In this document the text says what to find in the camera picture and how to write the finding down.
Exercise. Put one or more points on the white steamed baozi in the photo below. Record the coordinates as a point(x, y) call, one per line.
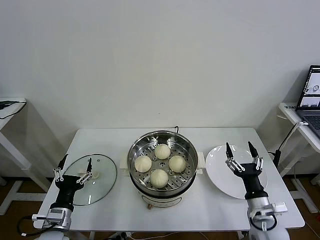
point(177, 163)
point(143, 164)
point(158, 178)
point(163, 152)

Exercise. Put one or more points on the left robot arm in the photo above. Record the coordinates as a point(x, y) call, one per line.
point(60, 221)

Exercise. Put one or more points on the white round plate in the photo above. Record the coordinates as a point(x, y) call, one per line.
point(215, 170)

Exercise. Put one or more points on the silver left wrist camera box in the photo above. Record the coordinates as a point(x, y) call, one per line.
point(56, 212)

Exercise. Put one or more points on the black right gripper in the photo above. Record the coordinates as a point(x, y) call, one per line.
point(252, 180)

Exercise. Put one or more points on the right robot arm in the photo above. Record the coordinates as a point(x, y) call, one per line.
point(258, 207)

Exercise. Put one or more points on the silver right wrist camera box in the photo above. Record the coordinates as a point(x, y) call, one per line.
point(278, 208)

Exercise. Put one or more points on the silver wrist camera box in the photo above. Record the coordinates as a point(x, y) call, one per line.
point(56, 212)
point(278, 208)

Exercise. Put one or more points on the dark grey open laptop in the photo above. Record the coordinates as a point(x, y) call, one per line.
point(312, 120)

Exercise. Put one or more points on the white side table with laptop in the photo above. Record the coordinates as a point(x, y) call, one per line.
point(290, 110)

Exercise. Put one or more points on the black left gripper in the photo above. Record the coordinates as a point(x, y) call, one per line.
point(66, 185)

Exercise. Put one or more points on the round glass pot lid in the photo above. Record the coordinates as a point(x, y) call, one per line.
point(105, 175)

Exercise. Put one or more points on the white side table with adapter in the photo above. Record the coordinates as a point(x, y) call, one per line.
point(15, 110)

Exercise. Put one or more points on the perforated stainless steamer basket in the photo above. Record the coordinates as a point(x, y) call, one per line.
point(190, 155)

